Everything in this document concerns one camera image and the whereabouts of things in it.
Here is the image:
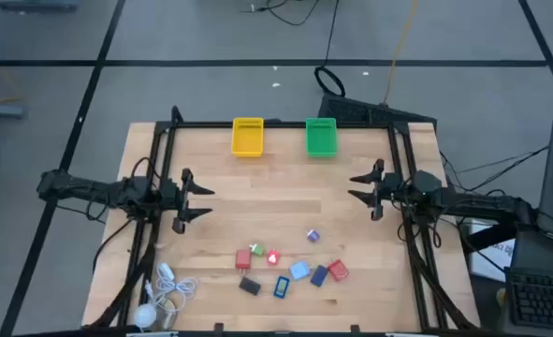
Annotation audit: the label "white cable with adapter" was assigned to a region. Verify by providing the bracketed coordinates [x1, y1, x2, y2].
[143, 261, 199, 314]

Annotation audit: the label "dark blue charger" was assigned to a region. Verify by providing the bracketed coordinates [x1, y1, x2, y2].
[310, 264, 329, 288]

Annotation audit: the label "black floor cable bundle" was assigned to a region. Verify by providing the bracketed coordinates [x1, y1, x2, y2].
[240, 0, 322, 27]

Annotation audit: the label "black coiled cable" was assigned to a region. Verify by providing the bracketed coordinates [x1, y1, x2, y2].
[313, 0, 347, 98]

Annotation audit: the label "orange floor cable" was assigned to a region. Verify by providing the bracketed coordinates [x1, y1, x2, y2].
[0, 46, 24, 105]

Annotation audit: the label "dark side desk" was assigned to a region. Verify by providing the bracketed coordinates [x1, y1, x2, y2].
[502, 227, 553, 337]

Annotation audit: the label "blue box with screen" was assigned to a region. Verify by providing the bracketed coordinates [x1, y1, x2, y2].
[272, 275, 291, 300]

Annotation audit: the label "red square charger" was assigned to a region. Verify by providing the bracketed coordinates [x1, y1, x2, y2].
[327, 258, 351, 283]

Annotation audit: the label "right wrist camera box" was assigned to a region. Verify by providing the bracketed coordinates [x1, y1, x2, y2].
[414, 169, 444, 193]

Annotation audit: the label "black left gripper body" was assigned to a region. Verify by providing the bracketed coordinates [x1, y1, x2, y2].
[157, 175, 188, 225]

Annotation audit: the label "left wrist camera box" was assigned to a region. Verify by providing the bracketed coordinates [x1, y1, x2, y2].
[128, 175, 152, 197]

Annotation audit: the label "white round lamp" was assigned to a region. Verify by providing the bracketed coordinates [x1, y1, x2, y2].
[133, 298, 179, 331]

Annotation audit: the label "white paper sheet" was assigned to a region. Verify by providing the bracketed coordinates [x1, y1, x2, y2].
[467, 219, 516, 284]

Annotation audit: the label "light blue multiport charger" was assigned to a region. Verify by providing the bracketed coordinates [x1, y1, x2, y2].
[288, 260, 312, 282]

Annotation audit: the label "thin black cables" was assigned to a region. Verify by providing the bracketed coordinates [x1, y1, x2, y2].
[439, 144, 551, 198]

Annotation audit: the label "black keyboard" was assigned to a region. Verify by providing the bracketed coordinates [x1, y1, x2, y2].
[504, 266, 553, 331]

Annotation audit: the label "black box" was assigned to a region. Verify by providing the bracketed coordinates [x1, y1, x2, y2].
[238, 276, 262, 297]

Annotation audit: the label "yellow plastic basket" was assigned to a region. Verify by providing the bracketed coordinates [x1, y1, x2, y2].
[230, 116, 265, 158]

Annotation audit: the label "green plastic basket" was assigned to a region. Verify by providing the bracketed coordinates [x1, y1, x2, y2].
[305, 117, 339, 158]

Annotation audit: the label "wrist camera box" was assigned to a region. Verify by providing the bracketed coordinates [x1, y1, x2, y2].
[414, 169, 444, 193]
[128, 175, 152, 197]

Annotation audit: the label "long yellow cable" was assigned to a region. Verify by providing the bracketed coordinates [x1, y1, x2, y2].
[382, 0, 420, 105]

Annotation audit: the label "black mesh panel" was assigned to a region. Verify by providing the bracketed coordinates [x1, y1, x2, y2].
[316, 92, 439, 127]

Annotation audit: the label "grey floor base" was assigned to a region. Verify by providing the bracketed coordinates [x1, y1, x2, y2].
[0, 102, 27, 119]
[0, 0, 81, 12]

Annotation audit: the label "black metal table frame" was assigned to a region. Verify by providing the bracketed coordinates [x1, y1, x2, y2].
[86, 105, 481, 334]

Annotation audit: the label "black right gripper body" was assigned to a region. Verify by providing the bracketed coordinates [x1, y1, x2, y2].
[373, 171, 404, 207]

